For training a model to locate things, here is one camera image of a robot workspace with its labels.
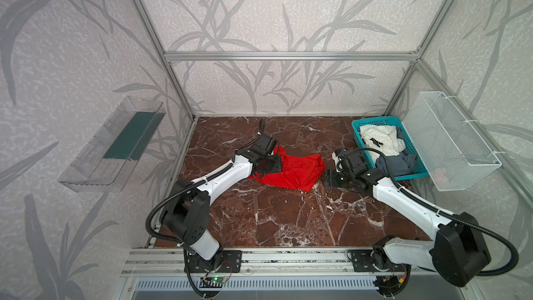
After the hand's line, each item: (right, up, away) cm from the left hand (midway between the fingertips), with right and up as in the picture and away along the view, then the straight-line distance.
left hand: (283, 161), depth 87 cm
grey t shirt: (+53, -2, +4) cm, 53 cm away
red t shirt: (+7, -6, +7) cm, 12 cm away
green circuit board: (-25, -40, -16) cm, 50 cm away
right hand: (+19, -4, 0) cm, 20 cm away
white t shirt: (+48, +9, +10) cm, 49 cm away
